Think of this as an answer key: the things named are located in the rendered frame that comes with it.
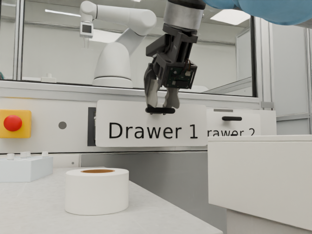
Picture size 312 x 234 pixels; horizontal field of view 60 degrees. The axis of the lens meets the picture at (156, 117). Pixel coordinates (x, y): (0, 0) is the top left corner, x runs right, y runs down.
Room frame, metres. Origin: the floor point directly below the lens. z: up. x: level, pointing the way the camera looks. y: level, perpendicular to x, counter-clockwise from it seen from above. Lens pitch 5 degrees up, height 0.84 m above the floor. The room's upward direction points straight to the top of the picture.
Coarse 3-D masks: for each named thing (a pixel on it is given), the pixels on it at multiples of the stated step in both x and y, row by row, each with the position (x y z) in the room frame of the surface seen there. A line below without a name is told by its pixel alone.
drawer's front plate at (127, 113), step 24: (96, 120) 0.63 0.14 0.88; (120, 120) 0.64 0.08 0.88; (144, 120) 0.66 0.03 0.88; (168, 120) 0.68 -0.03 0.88; (192, 120) 0.71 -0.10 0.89; (96, 144) 0.62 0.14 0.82; (120, 144) 0.64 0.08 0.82; (144, 144) 0.66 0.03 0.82; (168, 144) 0.68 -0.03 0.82; (192, 144) 0.71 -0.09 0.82
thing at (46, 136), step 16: (32, 112) 0.73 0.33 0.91; (48, 112) 0.74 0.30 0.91; (64, 112) 0.75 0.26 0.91; (80, 112) 0.77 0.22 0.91; (240, 112) 0.96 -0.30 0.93; (256, 112) 0.99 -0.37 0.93; (272, 112) 1.02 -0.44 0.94; (32, 128) 0.73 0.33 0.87; (48, 128) 0.74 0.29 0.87; (80, 128) 0.77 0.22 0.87; (272, 128) 1.01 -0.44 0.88; (0, 144) 0.70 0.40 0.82; (16, 144) 0.71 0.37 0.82; (32, 144) 0.73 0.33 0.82; (48, 144) 0.74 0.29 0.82; (64, 144) 0.76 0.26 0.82; (80, 144) 0.77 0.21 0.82
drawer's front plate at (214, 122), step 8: (208, 112) 0.90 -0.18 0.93; (216, 112) 0.91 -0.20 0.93; (224, 112) 0.92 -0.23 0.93; (208, 120) 0.90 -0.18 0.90; (216, 120) 0.91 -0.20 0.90; (248, 120) 0.95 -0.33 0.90; (256, 120) 0.97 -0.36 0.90; (208, 128) 0.90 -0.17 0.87; (216, 128) 0.91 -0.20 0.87; (224, 128) 0.92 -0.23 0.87; (232, 128) 0.93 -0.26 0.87; (240, 128) 0.94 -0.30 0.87; (248, 128) 0.95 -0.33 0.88; (256, 128) 0.97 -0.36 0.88
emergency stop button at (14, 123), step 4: (8, 116) 0.65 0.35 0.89; (12, 116) 0.65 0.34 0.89; (16, 116) 0.65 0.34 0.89; (4, 120) 0.64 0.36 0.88; (8, 120) 0.64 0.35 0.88; (12, 120) 0.64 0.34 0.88; (16, 120) 0.65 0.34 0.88; (20, 120) 0.65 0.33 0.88; (4, 124) 0.64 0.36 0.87; (8, 124) 0.64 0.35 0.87; (12, 124) 0.64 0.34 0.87; (16, 124) 0.65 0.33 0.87; (20, 124) 0.65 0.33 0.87; (8, 128) 0.64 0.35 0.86; (12, 128) 0.65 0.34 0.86; (16, 128) 0.65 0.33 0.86
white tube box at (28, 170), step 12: (36, 156) 0.61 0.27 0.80; (48, 156) 0.61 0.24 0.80; (0, 168) 0.49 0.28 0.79; (12, 168) 0.49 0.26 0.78; (24, 168) 0.49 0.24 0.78; (36, 168) 0.52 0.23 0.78; (48, 168) 0.58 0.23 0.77; (0, 180) 0.49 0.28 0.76; (12, 180) 0.49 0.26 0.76; (24, 180) 0.49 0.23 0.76
